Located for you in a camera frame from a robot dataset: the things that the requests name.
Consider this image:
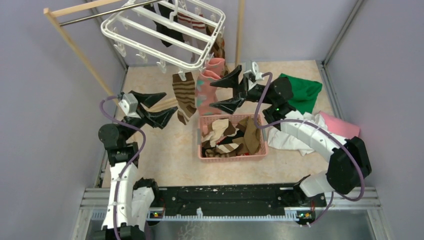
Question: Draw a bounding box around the pile of socks in basket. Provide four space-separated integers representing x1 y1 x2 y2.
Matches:
200 115 264 159

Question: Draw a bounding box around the pink cloth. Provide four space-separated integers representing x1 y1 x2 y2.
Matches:
319 111 360 139

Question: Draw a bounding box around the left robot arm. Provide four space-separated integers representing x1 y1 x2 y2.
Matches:
93 90 178 240

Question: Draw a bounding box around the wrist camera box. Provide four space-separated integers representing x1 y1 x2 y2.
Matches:
243 61 263 82
118 93 141 119

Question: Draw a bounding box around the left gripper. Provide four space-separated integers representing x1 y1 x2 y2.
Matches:
119 89 178 141

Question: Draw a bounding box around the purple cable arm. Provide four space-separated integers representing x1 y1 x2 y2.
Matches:
253 71 366 228
99 96 148 240

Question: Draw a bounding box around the wooden clothes rack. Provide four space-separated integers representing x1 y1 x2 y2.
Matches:
43 0 227 95

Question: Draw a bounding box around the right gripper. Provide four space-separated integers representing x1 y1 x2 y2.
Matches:
209 65 275 115

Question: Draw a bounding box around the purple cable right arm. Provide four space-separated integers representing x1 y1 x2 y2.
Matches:
253 71 366 228

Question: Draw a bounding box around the black hanging sock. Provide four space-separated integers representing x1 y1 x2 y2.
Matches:
142 0 186 48

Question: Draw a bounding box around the brown striped sock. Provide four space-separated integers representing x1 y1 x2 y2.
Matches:
172 72 197 125

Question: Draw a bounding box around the pink sock with teal spots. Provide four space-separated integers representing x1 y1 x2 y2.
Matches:
205 57 227 77

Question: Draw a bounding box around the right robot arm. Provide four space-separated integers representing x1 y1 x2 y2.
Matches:
210 65 372 206

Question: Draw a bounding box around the white plastic clip hanger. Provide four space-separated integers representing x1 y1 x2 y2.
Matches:
110 0 207 63

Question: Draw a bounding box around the orange brown argyle sock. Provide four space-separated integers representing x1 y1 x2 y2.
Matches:
206 25 230 77

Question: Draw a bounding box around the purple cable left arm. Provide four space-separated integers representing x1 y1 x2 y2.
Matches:
99 96 148 240

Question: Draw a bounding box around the green shirt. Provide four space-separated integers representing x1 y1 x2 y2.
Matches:
279 73 323 114

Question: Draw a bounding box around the white cloth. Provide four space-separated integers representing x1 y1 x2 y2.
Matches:
267 112 328 156

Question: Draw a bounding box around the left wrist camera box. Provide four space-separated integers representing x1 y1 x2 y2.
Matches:
118 93 141 119

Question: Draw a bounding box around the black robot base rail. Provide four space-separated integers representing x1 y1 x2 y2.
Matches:
82 183 382 228

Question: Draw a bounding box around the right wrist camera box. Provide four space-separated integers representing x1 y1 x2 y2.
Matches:
243 61 263 82

